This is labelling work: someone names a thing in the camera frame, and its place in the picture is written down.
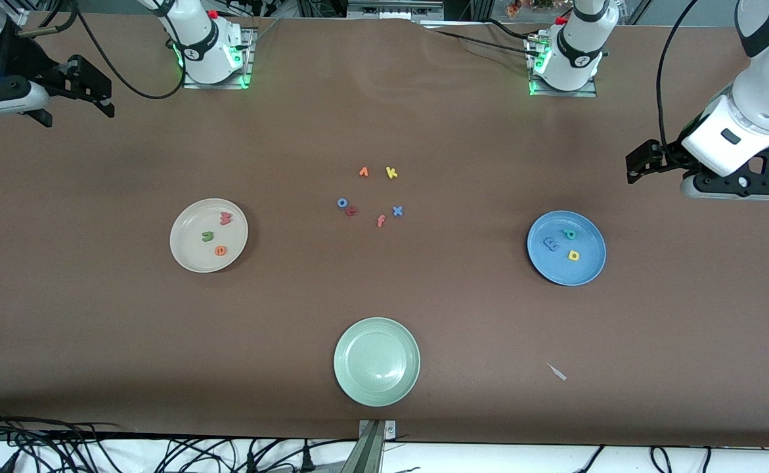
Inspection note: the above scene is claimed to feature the blue plate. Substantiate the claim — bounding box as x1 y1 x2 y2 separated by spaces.
527 210 607 286

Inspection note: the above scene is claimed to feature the orange brown clutter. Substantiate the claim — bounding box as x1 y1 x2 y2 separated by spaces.
506 0 556 15

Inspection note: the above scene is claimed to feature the beige plate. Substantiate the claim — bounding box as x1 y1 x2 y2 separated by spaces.
169 198 249 273

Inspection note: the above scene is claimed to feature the pale green plate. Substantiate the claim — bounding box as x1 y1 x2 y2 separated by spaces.
333 317 421 407

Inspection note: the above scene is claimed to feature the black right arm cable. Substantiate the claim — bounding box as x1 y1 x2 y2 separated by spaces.
16 0 188 101

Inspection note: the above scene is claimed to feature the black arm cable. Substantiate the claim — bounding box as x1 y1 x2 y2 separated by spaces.
16 0 188 101
655 0 700 148

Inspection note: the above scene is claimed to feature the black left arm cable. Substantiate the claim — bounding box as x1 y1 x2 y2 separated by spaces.
655 0 700 148

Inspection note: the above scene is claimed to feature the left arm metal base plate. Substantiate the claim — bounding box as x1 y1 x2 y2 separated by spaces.
529 74 599 98

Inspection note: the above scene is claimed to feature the black table cable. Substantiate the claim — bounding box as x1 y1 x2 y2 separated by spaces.
424 28 537 53
486 18 535 41

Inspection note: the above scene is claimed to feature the aluminium frame profile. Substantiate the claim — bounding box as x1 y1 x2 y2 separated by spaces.
348 0 444 19

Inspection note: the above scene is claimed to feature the metal clamp bracket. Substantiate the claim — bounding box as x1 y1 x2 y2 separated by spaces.
341 419 398 473

